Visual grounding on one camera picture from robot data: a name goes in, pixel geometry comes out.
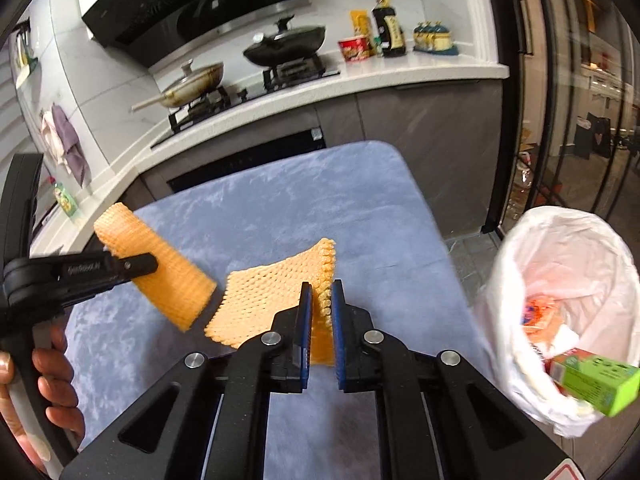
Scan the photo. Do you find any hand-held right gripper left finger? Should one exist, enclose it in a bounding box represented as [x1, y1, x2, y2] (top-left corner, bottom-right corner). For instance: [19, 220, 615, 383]
[60, 282, 315, 480]

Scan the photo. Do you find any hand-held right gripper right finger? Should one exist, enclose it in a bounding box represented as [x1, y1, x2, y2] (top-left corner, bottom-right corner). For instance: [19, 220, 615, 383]
[330, 279, 573, 480]

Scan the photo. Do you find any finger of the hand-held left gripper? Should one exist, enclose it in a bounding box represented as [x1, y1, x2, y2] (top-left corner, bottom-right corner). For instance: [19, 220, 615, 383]
[55, 252, 160, 306]

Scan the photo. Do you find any orange plastic bag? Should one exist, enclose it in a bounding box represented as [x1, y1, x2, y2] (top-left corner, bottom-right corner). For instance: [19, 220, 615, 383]
[522, 295, 563, 343]

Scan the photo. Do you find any white-lined trash bin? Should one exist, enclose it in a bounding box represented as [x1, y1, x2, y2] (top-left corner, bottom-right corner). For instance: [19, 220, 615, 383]
[472, 205, 640, 438]

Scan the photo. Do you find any green cardboard box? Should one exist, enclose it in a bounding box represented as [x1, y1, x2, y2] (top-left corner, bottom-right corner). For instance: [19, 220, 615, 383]
[549, 352, 640, 418]

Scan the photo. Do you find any person's left hand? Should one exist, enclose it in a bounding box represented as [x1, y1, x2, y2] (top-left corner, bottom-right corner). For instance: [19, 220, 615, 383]
[0, 327, 87, 476]

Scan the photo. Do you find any green dish soap bottle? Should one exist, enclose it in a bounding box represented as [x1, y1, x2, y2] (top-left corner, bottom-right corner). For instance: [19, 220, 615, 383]
[50, 177, 83, 218]

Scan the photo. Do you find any purple towel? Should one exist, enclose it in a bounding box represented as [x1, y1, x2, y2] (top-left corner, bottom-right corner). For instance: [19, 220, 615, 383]
[51, 103, 93, 188]

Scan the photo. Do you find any blue plush mat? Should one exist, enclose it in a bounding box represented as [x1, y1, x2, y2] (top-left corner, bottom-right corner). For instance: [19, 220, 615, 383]
[62, 140, 501, 480]

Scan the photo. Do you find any white towel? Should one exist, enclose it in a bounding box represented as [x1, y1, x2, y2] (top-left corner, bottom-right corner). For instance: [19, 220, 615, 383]
[40, 110, 68, 165]

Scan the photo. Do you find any dark built-in oven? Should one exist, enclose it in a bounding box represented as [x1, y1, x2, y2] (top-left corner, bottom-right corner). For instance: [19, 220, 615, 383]
[166, 127, 328, 193]

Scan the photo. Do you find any beige wok with lid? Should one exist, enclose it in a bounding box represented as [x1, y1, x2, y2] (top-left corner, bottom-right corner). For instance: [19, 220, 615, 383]
[131, 59, 226, 112]

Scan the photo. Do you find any black gas stove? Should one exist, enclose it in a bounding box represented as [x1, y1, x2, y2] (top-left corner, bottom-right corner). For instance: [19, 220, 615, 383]
[150, 52, 342, 148]

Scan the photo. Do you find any grey base cabinet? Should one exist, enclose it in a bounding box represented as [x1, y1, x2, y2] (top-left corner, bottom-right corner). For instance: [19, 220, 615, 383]
[120, 80, 503, 241]

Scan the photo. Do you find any black range hood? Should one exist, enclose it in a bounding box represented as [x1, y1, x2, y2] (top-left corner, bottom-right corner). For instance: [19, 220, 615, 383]
[81, 0, 310, 68]

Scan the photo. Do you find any white kitchen countertop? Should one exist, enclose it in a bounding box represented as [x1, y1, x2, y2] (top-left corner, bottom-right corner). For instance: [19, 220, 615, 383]
[30, 57, 511, 256]

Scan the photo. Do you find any black wok with lid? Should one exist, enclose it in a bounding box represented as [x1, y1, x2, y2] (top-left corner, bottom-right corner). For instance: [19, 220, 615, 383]
[242, 16, 327, 67]

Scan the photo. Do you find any red instant noodle cup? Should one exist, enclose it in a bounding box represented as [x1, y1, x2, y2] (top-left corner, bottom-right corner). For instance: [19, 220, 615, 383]
[338, 34, 372, 64]

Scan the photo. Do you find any dark soy sauce bottle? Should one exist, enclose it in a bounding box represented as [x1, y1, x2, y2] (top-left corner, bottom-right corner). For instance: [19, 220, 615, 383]
[371, 0, 408, 58]

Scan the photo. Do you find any yellow packet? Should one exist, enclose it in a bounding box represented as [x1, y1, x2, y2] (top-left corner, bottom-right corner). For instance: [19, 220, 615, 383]
[349, 9, 376, 56]

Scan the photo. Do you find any green yellow condiment jar set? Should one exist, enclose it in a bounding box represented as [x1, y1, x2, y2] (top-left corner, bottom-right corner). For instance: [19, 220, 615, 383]
[412, 20, 459, 56]

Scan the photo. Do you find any black stool with heart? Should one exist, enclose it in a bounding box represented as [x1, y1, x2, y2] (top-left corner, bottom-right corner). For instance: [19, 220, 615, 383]
[572, 112, 613, 160]

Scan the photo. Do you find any glass sliding door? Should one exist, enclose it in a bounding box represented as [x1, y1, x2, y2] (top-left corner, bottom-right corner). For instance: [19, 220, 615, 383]
[485, 0, 640, 241]

